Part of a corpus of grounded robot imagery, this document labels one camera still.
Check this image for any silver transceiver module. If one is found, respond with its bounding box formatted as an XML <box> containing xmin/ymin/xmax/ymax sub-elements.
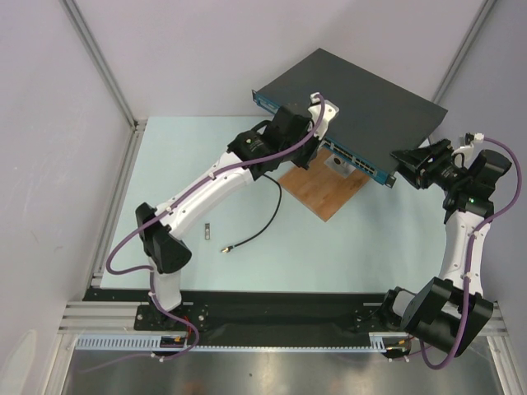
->
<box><xmin>204</xmin><ymin>223</ymin><xmax>211</xmax><ymax>240</ymax></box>

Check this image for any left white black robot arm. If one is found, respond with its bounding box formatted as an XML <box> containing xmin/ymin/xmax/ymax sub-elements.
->
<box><xmin>136</xmin><ymin>101</ymin><xmax>338</xmax><ymax>329</ymax></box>

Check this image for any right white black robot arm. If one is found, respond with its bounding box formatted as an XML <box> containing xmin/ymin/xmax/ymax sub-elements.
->
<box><xmin>379</xmin><ymin>134</ymin><xmax>520</xmax><ymax>369</ymax></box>

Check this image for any brown wooden board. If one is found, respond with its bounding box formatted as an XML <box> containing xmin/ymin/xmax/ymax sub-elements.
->
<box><xmin>278</xmin><ymin>148</ymin><xmax>371</xmax><ymax>222</ymax></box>

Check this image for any metal switch stand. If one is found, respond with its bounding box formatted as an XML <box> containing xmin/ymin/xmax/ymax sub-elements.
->
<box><xmin>324</xmin><ymin>155</ymin><xmax>355</xmax><ymax>178</ymax></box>

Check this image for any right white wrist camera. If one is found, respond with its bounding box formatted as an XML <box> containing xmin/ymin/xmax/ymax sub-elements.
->
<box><xmin>452</xmin><ymin>132</ymin><xmax>485</xmax><ymax>161</ymax></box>

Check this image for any blue black network switch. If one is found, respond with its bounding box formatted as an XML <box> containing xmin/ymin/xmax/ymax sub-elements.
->
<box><xmin>252</xmin><ymin>49</ymin><xmax>447</xmax><ymax>188</ymax></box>

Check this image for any black cable with plug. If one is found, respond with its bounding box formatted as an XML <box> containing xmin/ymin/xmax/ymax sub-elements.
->
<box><xmin>221</xmin><ymin>174</ymin><xmax>283</xmax><ymax>254</ymax></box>

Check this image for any white slotted cable duct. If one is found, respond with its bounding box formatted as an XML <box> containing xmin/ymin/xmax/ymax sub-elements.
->
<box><xmin>75</xmin><ymin>332</ymin><xmax>409</xmax><ymax>354</ymax></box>

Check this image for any right aluminium frame post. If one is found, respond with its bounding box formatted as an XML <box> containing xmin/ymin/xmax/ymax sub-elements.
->
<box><xmin>431</xmin><ymin>0</ymin><xmax>498</xmax><ymax>105</ymax></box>

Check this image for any aluminium frame post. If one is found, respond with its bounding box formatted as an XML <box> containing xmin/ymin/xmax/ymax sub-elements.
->
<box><xmin>59</xmin><ymin>0</ymin><xmax>147</xmax><ymax>132</ymax></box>
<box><xmin>431</xmin><ymin>0</ymin><xmax>498</xmax><ymax>105</ymax></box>

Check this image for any left aluminium frame post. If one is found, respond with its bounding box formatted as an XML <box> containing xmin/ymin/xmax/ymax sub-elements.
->
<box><xmin>59</xmin><ymin>0</ymin><xmax>147</xmax><ymax>132</ymax></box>

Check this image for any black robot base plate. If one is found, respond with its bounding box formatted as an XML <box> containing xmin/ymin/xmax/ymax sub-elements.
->
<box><xmin>84</xmin><ymin>289</ymin><xmax>401</xmax><ymax>342</ymax></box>

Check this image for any aluminium frame rail front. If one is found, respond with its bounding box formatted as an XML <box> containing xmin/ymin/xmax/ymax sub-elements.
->
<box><xmin>57</xmin><ymin>300</ymin><xmax>507</xmax><ymax>335</ymax></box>

